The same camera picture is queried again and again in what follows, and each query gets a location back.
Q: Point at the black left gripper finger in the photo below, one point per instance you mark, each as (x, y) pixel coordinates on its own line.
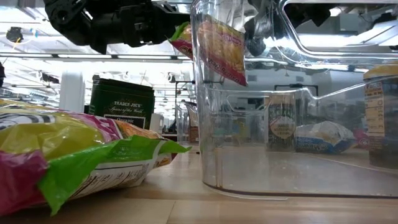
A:
(178, 17)

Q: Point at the lime chili shrimp ramen packet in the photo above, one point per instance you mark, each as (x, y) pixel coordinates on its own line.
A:
(62, 149)
(224, 49)

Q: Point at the tan-lid spice jar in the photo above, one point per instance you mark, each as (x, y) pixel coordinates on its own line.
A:
(281, 124)

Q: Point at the brown white-label spice packet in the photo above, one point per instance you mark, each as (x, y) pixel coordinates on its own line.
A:
(193, 132)

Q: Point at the blue ramen packet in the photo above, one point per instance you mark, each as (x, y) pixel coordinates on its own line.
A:
(323, 137)

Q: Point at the red ramen packet white back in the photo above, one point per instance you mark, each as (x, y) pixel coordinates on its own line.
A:
(360, 138)

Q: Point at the yellow-lid spice jar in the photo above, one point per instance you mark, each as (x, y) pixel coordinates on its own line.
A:
(381, 124)

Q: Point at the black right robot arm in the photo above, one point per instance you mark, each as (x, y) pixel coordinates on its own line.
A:
(308, 14)

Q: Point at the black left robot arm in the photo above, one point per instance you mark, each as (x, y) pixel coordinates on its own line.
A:
(62, 15)

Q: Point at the white room column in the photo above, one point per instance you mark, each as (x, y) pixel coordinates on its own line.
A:
(72, 90)

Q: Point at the small clear plastic bin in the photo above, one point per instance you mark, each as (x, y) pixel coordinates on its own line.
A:
(182, 124)

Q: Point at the large clear plastic bin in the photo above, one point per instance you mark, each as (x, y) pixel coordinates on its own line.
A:
(280, 174)

